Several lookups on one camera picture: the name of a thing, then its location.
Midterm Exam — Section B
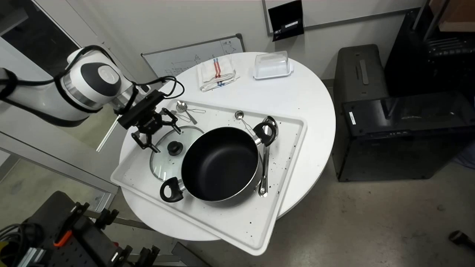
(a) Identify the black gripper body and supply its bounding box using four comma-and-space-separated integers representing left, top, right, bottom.
119, 90, 168, 135

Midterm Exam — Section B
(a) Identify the glass pot lid black knob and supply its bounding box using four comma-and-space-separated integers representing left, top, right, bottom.
149, 125, 205, 182

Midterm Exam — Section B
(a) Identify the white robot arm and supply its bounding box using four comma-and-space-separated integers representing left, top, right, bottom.
0, 44, 183, 153

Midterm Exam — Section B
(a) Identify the silver spoon on table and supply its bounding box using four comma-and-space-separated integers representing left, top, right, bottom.
177, 101, 198, 125

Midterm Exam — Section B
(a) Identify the leaning whiteboard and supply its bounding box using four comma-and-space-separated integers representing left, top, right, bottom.
143, 34, 245, 76

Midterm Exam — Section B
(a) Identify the small silver measuring spoon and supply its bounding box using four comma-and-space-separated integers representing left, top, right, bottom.
235, 110, 257, 138

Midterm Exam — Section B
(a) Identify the large silver spoon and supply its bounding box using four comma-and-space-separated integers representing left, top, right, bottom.
257, 147, 271, 196

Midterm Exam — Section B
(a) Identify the clear plastic butter dish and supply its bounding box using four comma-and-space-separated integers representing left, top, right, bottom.
253, 52, 294, 80

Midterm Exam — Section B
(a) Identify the black printer cabinet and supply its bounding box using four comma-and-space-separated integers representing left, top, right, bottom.
335, 44, 474, 182

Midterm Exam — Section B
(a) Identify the black pot with handles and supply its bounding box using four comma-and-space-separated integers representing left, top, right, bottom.
159, 116, 280, 203

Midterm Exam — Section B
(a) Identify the black wall holder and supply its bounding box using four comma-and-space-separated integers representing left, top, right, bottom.
269, 0, 305, 40

